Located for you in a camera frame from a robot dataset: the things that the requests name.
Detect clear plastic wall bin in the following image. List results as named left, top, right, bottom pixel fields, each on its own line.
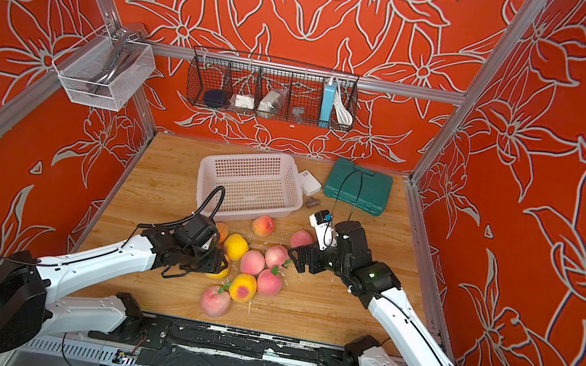
left=53, top=35, right=156, bottom=112

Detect white packet in basket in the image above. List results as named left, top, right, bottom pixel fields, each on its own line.
left=256, top=89, right=289, bottom=120

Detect orange red peach with leaf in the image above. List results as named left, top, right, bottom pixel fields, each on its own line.
left=216, top=222, right=230, bottom=245

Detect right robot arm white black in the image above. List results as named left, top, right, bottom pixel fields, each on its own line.
left=290, top=210, right=455, bottom=366

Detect small white box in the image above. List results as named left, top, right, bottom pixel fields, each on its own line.
left=298, top=169, right=322, bottom=197

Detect black wire wall basket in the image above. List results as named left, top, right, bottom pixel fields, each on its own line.
left=186, top=46, right=359, bottom=132

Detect pink peach with leaf upper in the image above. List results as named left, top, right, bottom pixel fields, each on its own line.
left=264, top=245, right=290, bottom=269

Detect green plastic tool case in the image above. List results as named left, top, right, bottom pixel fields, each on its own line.
left=323, top=158, right=393, bottom=217

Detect metal tongs in bin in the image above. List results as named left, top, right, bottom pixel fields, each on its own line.
left=90, top=27, right=140, bottom=95

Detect white cable in basket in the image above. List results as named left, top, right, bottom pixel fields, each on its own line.
left=329, top=81, right=361, bottom=130

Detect small metal fitting on table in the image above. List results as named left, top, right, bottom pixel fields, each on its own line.
left=305, top=197, right=320, bottom=208

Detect pink peach front with leaf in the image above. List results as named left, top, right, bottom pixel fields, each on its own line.
left=199, top=285, right=232, bottom=318

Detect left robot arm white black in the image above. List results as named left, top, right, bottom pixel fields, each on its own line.
left=0, top=186, right=227, bottom=354

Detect pink plastic perforated basket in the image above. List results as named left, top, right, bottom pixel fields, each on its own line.
left=196, top=153, right=303, bottom=222

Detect light blue box in basket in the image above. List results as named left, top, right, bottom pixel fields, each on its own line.
left=318, top=77, right=337, bottom=129

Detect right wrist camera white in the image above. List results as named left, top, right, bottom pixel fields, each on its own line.
left=309, top=210, right=337, bottom=251

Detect yellow red peach front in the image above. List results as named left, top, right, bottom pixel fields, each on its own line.
left=228, top=273, right=258, bottom=303

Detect dark round object in basket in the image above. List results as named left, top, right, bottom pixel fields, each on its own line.
left=203, top=88, right=227, bottom=109

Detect pink peach with leaf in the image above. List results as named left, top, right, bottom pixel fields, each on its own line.
left=256, top=266, right=283, bottom=297
left=264, top=245, right=290, bottom=269
left=199, top=285, right=232, bottom=318

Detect pink peach with leaf lower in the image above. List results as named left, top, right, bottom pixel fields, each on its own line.
left=256, top=266, right=283, bottom=297

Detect white adapter in basket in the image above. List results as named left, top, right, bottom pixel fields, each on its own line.
left=230, top=94, right=256, bottom=111

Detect orange pink peach near basket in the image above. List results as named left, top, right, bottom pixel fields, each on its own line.
left=251, top=215, right=275, bottom=238

